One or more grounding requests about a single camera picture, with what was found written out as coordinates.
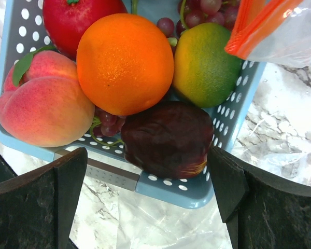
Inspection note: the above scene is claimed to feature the blue perforated plastic basket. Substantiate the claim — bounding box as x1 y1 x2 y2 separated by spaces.
0 1 265 209

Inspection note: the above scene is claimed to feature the red tomato fruit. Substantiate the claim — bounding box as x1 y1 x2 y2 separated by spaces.
43 0 127 60

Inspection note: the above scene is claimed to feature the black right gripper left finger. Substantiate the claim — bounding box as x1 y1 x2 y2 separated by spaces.
0 148 88 248

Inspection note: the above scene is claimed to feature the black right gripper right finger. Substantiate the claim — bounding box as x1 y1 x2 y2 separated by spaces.
207 147 311 248

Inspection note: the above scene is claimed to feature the clear zip bag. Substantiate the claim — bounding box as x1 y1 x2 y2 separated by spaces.
225 0 311 67

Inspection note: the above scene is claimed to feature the red grape bunch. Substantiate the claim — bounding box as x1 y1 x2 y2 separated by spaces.
90 0 242 146

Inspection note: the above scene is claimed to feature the pink yellow peach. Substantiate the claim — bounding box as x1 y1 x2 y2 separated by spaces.
0 50 95 147

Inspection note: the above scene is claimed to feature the orange fruit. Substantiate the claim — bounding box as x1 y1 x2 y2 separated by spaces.
76 13 174 116

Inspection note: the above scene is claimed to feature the clear bag orange zipper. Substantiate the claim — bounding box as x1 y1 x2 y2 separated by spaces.
116 139 311 248

